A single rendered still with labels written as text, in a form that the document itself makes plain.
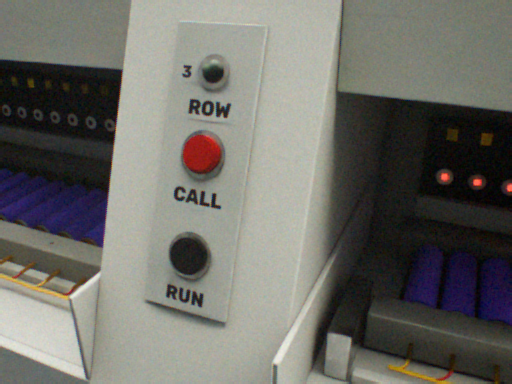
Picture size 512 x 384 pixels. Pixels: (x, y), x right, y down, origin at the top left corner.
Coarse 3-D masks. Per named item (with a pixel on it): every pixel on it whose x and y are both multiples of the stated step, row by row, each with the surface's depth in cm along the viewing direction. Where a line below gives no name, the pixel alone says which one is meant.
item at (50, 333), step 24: (24, 144) 47; (48, 144) 46; (72, 144) 44; (96, 144) 43; (0, 288) 31; (24, 288) 31; (48, 288) 31; (96, 288) 23; (0, 312) 29; (24, 312) 29; (48, 312) 29; (72, 312) 22; (96, 312) 24; (0, 336) 27; (24, 336) 27; (48, 336) 27; (72, 336) 27; (0, 360) 27; (24, 360) 26; (48, 360) 25; (72, 360) 25
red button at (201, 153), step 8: (200, 136) 21; (192, 144) 21; (200, 144) 20; (208, 144) 20; (216, 144) 20; (184, 152) 21; (192, 152) 21; (200, 152) 20; (208, 152) 20; (216, 152) 20; (184, 160) 21; (192, 160) 21; (200, 160) 21; (208, 160) 20; (216, 160) 20; (192, 168) 21; (200, 168) 21; (208, 168) 21
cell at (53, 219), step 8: (96, 192) 39; (104, 192) 39; (80, 200) 37; (88, 200) 38; (96, 200) 38; (104, 200) 39; (64, 208) 36; (72, 208) 36; (80, 208) 37; (88, 208) 37; (56, 216) 35; (64, 216) 36; (72, 216) 36; (40, 224) 34; (48, 224) 34; (56, 224) 35; (64, 224) 35; (48, 232) 34; (56, 232) 35
